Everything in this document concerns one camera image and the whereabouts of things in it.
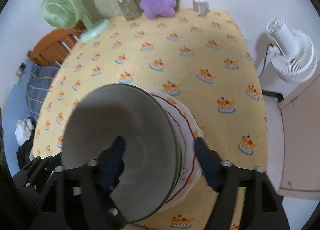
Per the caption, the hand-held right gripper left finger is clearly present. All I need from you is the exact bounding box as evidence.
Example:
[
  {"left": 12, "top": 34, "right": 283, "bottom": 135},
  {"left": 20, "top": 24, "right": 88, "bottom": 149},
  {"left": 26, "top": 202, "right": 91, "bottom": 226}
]
[{"left": 29, "top": 136, "right": 128, "bottom": 230}]

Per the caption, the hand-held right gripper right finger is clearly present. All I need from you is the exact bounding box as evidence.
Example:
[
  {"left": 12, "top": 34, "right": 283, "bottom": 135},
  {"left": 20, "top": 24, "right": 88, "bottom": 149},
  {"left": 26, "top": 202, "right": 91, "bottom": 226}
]
[{"left": 194, "top": 137, "right": 290, "bottom": 230}]

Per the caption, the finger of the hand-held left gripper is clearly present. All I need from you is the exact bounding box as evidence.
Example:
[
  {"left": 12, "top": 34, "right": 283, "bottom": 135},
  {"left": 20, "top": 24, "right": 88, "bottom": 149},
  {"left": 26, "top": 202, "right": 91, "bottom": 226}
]
[{"left": 30, "top": 155, "right": 63, "bottom": 178}]

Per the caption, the scalloped plate with yellow flowers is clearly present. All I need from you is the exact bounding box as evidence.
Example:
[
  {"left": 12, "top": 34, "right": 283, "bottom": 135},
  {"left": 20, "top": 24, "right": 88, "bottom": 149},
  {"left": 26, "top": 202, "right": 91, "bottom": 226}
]
[{"left": 160, "top": 100, "right": 205, "bottom": 210}]

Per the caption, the white plate with red rim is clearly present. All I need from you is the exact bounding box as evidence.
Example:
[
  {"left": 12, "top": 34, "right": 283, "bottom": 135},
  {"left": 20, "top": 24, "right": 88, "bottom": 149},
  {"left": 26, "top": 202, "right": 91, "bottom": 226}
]
[{"left": 146, "top": 89, "right": 200, "bottom": 207}]

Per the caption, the dark clothing pile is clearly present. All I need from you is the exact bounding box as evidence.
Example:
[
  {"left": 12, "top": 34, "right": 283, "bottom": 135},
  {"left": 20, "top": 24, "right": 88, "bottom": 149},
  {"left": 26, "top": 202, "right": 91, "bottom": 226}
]
[{"left": 16, "top": 140, "right": 35, "bottom": 168}]

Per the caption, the crumpled white cloth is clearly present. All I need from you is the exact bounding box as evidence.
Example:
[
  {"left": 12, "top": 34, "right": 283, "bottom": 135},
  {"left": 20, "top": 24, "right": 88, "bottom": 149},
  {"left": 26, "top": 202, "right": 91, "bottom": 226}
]
[{"left": 14, "top": 117, "right": 37, "bottom": 146}]

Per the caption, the grey plaid pillow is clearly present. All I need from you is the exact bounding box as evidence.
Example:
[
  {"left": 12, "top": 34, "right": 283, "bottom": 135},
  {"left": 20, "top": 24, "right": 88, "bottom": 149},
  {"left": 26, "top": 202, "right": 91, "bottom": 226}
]
[{"left": 26, "top": 63, "right": 60, "bottom": 121}]

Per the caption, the beige wooden door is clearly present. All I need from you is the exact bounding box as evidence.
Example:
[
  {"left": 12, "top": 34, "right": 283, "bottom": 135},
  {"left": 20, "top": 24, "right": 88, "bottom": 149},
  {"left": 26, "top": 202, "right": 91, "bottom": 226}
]
[{"left": 277, "top": 71, "right": 320, "bottom": 200}]

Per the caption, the yellow printed tablecloth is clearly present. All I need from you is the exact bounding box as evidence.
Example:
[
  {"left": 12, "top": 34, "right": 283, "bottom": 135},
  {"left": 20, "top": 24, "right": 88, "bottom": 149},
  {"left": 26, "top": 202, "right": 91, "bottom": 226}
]
[{"left": 30, "top": 7, "right": 269, "bottom": 230}]

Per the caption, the wooden bed headboard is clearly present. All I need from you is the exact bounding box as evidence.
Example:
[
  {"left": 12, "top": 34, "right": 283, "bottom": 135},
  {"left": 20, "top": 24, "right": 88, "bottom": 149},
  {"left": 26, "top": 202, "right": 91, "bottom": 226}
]
[{"left": 27, "top": 21, "right": 84, "bottom": 68}]

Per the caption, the white standing fan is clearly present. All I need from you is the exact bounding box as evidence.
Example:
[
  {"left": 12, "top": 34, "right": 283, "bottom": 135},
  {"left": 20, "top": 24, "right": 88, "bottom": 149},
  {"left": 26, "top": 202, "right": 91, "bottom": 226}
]
[{"left": 267, "top": 19, "right": 318, "bottom": 84}]

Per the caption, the green desk fan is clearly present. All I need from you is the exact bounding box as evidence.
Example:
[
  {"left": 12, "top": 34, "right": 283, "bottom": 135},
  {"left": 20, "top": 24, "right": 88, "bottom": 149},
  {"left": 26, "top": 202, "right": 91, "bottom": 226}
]
[{"left": 41, "top": 0, "right": 110, "bottom": 43}]

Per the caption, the glass jar with dark lid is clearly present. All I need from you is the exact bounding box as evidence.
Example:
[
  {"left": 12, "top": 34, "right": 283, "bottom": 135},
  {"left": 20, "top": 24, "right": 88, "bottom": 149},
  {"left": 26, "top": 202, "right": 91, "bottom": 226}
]
[{"left": 116, "top": 0, "right": 142, "bottom": 21}]

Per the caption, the small white swab container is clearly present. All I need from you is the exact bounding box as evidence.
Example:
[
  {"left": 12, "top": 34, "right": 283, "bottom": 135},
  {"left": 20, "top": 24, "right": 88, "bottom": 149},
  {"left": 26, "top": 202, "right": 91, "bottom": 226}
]
[{"left": 192, "top": 0, "right": 210, "bottom": 17}]

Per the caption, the wall socket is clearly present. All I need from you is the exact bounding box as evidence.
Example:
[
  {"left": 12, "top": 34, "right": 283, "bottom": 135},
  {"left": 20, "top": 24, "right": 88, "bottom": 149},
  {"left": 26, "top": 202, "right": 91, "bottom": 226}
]
[{"left": 16, "top": 62, "right": 27, "bottom": 78}]

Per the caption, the black metal bracket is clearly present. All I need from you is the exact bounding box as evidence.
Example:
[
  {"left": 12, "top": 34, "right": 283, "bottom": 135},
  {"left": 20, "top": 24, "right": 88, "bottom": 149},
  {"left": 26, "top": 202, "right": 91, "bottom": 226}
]
[{"left": 261, "top": 90, "right": 284, "bottom": 103}]

